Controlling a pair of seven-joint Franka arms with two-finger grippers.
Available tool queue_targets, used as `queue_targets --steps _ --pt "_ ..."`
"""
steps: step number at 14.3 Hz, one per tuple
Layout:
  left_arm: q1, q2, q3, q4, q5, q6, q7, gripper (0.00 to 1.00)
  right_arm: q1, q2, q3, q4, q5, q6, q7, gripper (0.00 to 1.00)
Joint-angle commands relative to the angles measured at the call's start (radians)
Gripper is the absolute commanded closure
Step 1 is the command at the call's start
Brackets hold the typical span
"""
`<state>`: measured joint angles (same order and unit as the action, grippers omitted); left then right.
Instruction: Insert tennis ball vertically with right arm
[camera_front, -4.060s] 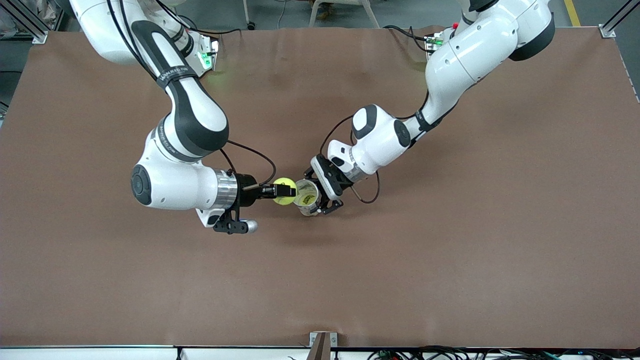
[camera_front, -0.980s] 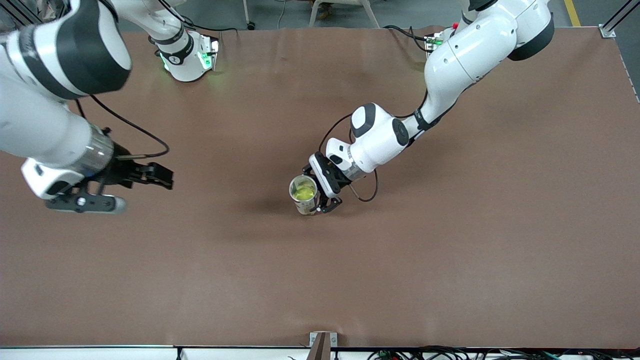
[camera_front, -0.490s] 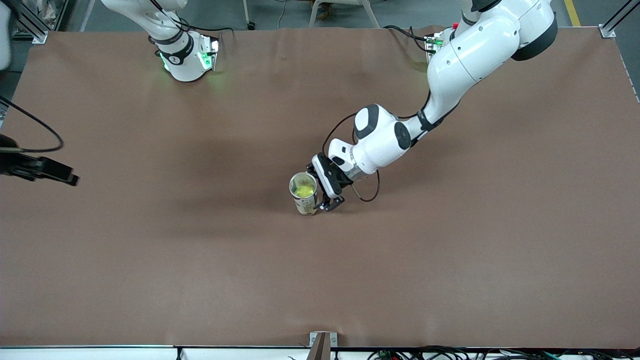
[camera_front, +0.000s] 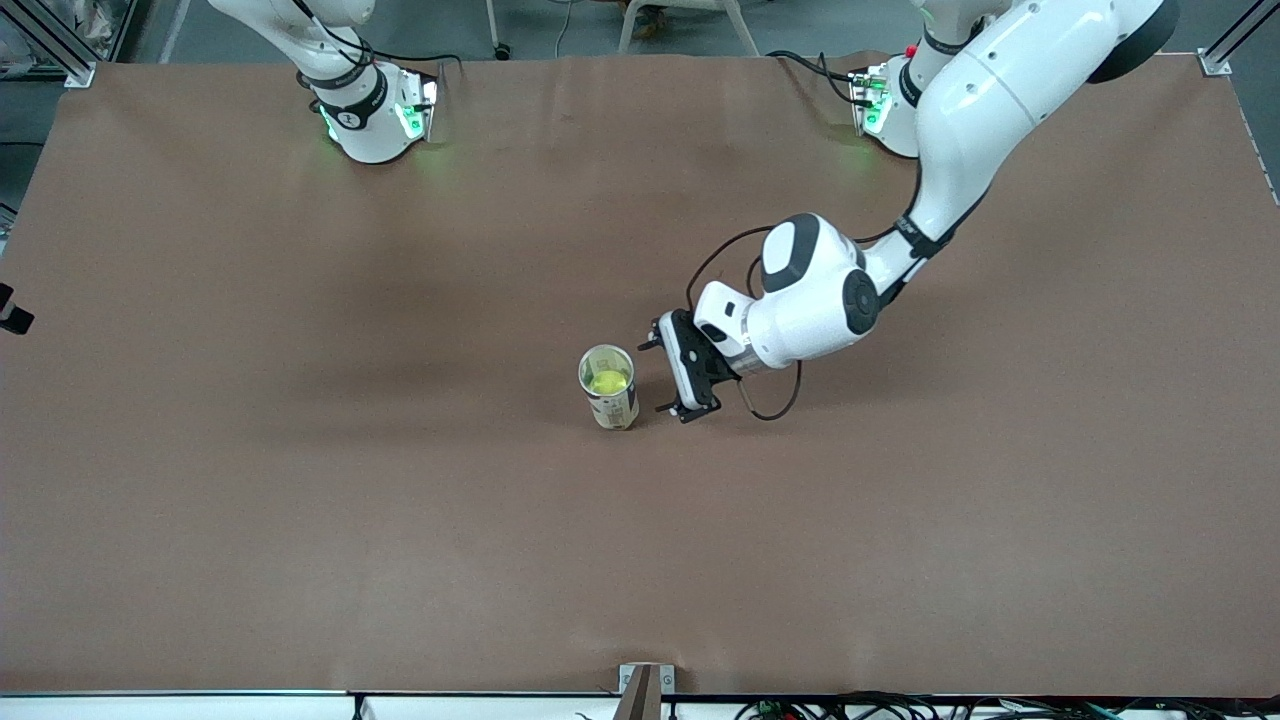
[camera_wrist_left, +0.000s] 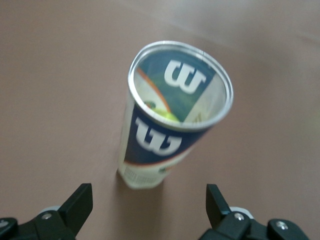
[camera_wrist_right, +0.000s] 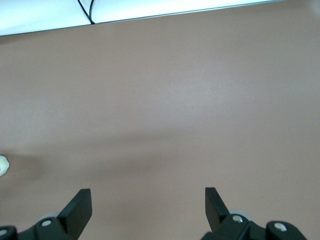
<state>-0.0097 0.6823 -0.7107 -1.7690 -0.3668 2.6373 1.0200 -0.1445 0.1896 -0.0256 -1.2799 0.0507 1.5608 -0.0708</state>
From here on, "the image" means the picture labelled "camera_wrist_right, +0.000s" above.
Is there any thin black table cable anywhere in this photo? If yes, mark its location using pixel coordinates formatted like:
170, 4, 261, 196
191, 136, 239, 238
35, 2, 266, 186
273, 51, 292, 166
76, 0, 96, 25
87, 0, 96, 22

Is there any brown table cover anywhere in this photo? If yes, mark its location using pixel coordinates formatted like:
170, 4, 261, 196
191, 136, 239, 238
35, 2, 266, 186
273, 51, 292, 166
0, 0, 320, 240

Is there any Wilson tennis ball can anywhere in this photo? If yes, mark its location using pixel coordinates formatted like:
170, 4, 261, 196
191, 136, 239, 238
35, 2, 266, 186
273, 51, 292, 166
0, 154, 11, 177

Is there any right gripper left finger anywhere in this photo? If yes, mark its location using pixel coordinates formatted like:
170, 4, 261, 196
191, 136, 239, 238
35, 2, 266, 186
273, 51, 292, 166
0, 188, 93, 240

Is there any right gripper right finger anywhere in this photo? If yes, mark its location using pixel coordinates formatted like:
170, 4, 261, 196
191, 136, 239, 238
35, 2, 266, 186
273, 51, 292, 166
200, 187, 307, 240

